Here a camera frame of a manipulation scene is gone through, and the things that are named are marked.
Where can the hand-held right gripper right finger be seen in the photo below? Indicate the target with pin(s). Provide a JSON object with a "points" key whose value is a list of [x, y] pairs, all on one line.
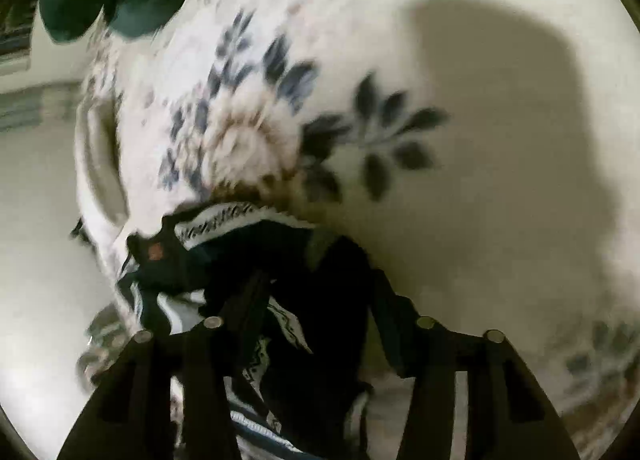
{"points": [[386, 301]]}

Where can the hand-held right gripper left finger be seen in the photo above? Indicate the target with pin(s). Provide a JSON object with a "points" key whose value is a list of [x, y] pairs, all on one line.
{"points": [[246, 301]]}

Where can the dark patterned small garment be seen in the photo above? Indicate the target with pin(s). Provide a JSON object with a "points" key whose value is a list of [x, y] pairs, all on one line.
{"points": [[305, 285]]}

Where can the white floral bed sheet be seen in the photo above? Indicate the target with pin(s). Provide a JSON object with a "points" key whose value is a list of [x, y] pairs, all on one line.
{"points": [[400, 140]]}

